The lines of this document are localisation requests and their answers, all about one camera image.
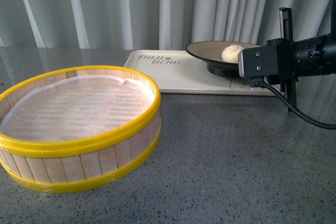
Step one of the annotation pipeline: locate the white mesh steamer liner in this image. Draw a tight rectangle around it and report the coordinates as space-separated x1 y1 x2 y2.
1 75 155 142

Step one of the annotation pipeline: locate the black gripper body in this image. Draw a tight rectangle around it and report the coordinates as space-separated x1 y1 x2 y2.
266 35 328 83

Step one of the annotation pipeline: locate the grey pleated curtain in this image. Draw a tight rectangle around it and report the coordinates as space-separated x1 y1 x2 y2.
1 0 331 50

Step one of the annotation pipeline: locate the yellow rimmed bamboo steamer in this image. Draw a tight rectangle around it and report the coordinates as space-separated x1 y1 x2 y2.
1 66 161 193

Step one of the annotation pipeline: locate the black cable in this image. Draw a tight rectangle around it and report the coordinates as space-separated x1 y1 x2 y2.
249 76 336 131

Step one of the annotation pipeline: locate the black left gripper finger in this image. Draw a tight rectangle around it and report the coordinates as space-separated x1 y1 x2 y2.
279 7 292 40

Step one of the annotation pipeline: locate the white steamed bun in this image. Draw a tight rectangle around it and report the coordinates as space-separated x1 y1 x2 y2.
221 44 244 64

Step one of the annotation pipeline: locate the cream rectangular serving tray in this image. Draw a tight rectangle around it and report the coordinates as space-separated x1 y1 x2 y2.
124 50 274 96

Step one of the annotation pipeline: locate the beige plate with black rim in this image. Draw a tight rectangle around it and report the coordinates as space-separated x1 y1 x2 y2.
186 41 259 78

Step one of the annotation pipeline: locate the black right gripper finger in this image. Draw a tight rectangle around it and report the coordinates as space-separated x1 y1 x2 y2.
280 78 297 107

